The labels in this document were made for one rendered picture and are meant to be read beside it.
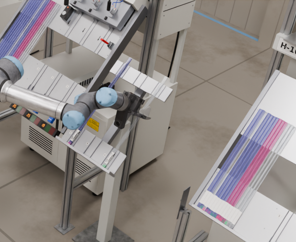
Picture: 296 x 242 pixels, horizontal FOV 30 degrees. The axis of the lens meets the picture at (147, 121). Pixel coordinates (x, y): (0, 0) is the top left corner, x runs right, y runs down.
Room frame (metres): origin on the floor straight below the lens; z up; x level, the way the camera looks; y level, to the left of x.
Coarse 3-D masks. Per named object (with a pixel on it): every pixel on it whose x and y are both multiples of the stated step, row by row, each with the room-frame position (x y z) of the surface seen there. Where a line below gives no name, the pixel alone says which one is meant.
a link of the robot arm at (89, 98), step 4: (92, 92) 1.94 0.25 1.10; (96, 92) 1.93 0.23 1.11; (76, 96) 1.94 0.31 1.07; (80, 96) 1.93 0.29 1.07; (84, 96) 1.91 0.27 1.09; (88, 96) 1.92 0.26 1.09; (92, 96) 1.91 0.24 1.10; (76, 100) 1.92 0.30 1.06; (80, 100) 1.88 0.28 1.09; (84, 100) 1.88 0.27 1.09; (88, 100) 1.89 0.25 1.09; (92, 100) 1.90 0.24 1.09; (88, 104) 1.87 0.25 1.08; (92, 104) 1.89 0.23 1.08; (96, 104) 1.89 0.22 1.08; (92, 108) 1.88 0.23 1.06; (96, 108) 1.90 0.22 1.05
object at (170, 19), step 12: (168, 0) 2.79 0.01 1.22; (180, 0) 2.89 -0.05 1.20; (192, 0) 2.99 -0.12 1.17; (168, 12) 2.81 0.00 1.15; (180, 12) 2.91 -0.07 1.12; (192, 12) 3.02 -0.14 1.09; (144, 24) 2.81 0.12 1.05; (156, 24) 2.77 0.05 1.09; (168, 24) 2.83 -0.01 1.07; (180, 24) 2.93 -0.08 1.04; (156, 36) 2.76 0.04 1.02; (180, 36) 3.00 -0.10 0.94; (156, 48) 2.78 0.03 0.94; (180, 48) 3.00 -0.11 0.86; (168, 72) 3.12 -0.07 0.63; (144, 96) 2.78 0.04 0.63
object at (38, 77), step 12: (36, 60) 2.55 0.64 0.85; (24, 72) 2.51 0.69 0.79; (36, 72) 2.50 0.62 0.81; (48, 72) 2.48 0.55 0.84; (24, 84) 2.46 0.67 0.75; (36, 84) 2.44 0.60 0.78; (48, 84) 2.42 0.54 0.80; (60, 84) 2.41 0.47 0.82; (72, 84) 2.39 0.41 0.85; (48, 96) 2.37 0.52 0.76; (60, 96) 2.36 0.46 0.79; (72, 96) 2.34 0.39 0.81
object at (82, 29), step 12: (60, 0) 2.80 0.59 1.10; (60, 12) 2.74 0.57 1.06; (60, 24) 2.68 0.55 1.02; (72, 24) 2.66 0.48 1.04; (84, 24) 2.64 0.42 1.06; (96, 24) 2.63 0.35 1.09; (72, 36) 2.61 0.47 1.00; (84, 36) 2.59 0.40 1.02; (96, 36) 2.57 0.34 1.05; (108, 36) 2.55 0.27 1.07; (120, 36) 2.53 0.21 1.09; (96, 48) 2.51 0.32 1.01
